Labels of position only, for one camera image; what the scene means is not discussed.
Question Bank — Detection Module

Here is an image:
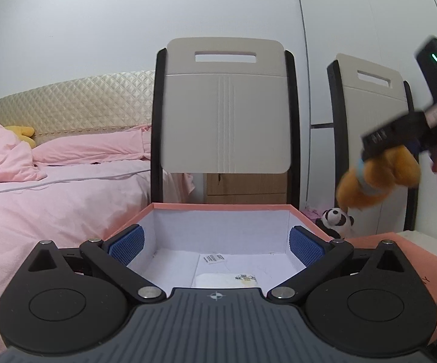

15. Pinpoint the orange plush toy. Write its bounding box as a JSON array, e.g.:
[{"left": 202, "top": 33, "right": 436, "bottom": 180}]
[{"left": 335, "top": 144, "right": 422, "bottom": 211}]

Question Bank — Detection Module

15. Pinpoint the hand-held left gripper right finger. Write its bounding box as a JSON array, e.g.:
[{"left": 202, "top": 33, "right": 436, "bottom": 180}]
[{"left": 267, "top": 226, "right": 409, "bottom": 305}]

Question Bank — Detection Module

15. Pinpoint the yellow plush toy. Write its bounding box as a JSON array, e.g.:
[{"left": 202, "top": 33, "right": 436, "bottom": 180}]
[{"left": 4, "top": 125, "right": 37, "bottom": 149}]

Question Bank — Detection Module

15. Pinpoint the white paper packet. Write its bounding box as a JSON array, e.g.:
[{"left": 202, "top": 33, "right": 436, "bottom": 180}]
[{"left": 195, "top": 272, "right": 259, "bottom": 289}]

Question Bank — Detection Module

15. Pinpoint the salmon box lid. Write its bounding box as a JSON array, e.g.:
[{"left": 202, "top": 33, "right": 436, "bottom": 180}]
[{"left": 345, "top": 233, "right": 437, "bottom": 349}]

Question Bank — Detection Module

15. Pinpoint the salmon cardboard box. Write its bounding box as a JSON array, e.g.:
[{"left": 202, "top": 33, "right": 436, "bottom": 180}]
[{"left": 103, "top": 203, "right": 349, "bottom": 292}]

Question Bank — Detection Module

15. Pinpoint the white desktop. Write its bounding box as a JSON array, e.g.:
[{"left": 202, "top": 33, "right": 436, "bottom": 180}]
[{"left": 394, "top": 230, "right": 437, "bottom": 363}]

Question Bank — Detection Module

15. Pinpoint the wooden cabinet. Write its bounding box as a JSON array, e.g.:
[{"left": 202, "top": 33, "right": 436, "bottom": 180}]
[{"left": 202, "top": 173, "right": 288, "bottom": 205}]

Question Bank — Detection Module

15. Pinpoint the pink pillow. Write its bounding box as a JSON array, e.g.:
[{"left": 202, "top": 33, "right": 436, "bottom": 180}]
[{"left": 32, "top": 124, "right": 153, "bottom": 166}]

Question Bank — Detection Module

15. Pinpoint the panda plush toy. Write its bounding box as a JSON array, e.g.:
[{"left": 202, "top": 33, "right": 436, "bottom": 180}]
[{"left": 314, "top": 208, "right": 356, "bottom": 240}]

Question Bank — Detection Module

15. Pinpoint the beige black-framed chair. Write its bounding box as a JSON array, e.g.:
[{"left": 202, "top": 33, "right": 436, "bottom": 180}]
[
  {"left": 326, "top": 53, "right": 420, "bottom": 235},
  {"left": 149, "top": 38, "right": 301, "bottom": 212}
]

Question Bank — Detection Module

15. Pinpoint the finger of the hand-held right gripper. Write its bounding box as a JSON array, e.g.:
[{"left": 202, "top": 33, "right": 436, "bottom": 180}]
[{"left": 360, "top": 110, "right": 430, "bottom": 160}]

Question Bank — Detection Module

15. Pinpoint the pink bed sheet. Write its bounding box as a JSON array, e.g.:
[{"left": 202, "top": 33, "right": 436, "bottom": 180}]
[{"left": 0, "top": 158, "right": 196, "bottom": 363}]

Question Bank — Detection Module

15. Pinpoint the beige quilted headboard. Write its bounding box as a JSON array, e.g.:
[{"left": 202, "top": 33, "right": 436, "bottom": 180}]
[{"left": 0, "top": 70, "right": 156, "bottom": 146}]

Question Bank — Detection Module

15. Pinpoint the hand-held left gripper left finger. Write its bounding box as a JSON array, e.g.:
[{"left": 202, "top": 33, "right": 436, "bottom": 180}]
[{"left": 27, "top": 225, "right": 167, "bottom": 305}]

